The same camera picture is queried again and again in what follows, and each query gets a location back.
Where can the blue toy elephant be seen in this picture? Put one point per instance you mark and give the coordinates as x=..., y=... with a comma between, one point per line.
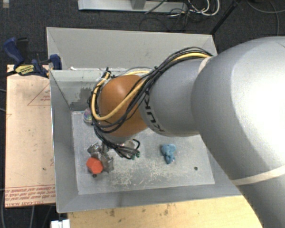
x=168, y=152

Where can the orange-red hexagonal block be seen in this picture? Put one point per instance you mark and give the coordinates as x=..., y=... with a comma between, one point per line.
x=94, y=165

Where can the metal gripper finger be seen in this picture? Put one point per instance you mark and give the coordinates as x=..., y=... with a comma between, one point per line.
x=108, y=164
x=92, y=150

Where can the grey metal bin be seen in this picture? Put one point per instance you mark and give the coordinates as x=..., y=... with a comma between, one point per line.
x=142, y=177

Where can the iridescent clear ball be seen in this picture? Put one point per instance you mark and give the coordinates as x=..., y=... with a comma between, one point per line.
x=87, y=116

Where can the brown cardboard board red print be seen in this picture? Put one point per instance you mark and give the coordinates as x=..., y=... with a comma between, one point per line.
x=28, y=136

